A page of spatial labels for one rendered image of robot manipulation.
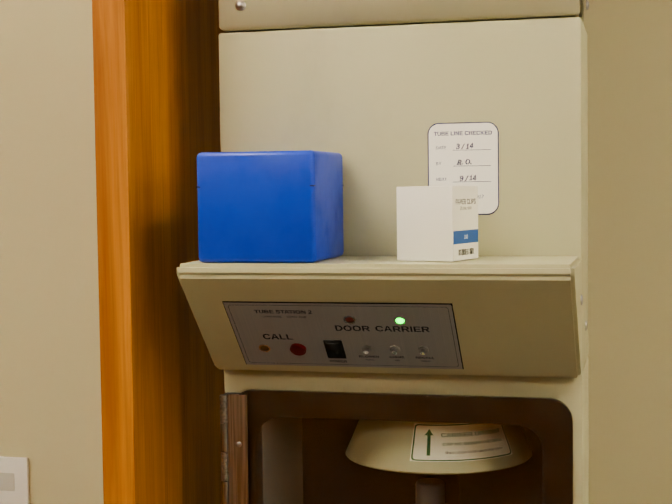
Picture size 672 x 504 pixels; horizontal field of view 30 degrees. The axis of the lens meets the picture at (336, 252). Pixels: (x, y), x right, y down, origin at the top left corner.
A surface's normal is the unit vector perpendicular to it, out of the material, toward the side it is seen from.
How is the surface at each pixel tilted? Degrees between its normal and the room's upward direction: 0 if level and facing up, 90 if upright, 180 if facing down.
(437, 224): 90
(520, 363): 135
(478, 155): 90
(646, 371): 90
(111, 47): 90
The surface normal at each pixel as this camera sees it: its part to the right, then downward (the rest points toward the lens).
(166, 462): 0.97, 0.00
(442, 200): -0.51, 0.05
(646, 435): -0.24, 0.05
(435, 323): -0.16, 0.74
